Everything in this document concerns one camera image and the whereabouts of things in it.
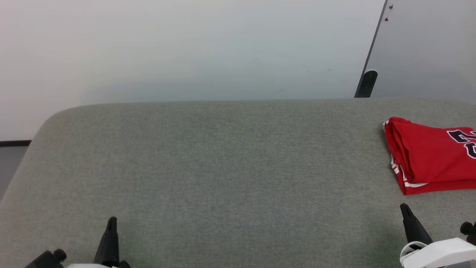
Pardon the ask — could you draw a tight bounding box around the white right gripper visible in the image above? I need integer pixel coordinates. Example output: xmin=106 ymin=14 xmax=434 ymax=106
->
xmin=400 ymin=203 xmax=476 ymax=268

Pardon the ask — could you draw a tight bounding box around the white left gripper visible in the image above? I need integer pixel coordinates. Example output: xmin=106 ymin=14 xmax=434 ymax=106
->
xmin=67 ymin=217 xmax=131 ymax=268

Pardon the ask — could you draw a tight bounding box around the red white basketball jersey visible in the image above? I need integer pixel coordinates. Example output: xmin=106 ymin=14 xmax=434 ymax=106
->
xmin=383 ymin=117 xmax=476 ymax=196

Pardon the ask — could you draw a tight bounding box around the grey fabric sofa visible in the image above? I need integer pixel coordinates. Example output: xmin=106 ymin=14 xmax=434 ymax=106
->
xmin=0 ymin=98 xmax=476 ymax=268

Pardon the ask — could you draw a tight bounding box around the black rounded door stop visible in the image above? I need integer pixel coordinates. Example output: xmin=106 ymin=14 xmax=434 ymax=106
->
xmin=357 ymin=70 xmax=378 ymax=98

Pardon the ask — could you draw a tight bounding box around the grey door panel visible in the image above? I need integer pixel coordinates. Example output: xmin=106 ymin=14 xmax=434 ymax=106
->
xmin=366 ymin=0 xmax=476 ymax=103

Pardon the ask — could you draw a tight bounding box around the black door frame strip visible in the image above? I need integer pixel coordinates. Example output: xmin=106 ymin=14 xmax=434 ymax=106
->
xmin=354 ymin=0 xmax=389 ymax=98

